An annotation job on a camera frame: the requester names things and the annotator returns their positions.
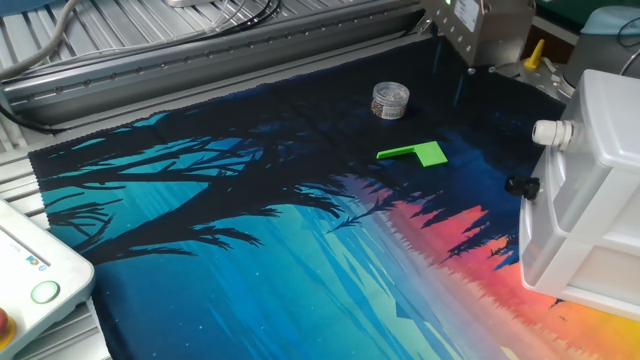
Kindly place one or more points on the white plastic drawer cabinet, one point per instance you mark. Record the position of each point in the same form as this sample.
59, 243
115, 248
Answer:
615, 115

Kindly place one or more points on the white teach pendant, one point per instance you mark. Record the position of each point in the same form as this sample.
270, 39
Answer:
45, 270

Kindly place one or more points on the grey metal gripper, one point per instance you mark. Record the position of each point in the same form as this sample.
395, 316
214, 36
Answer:
480, 30

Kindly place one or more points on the green L-shaped plastic piece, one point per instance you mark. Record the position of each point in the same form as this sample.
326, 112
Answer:
432, 154

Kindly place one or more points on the small clear jar of beads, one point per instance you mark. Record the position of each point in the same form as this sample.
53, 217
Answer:
390, 102

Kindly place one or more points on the sunset forest printed cloth mat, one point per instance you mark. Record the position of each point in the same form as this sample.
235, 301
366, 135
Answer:
275, 260

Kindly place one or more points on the translucent drawer with white knob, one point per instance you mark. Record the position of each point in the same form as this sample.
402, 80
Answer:
550, 133

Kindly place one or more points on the grey aluminium linear rail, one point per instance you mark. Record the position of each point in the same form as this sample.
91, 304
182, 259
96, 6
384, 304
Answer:
200, 65

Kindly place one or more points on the yellow plastic nozzle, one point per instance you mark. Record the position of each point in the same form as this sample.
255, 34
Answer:
535, 57

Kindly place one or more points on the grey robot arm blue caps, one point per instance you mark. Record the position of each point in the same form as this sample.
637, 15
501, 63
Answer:
600, 55

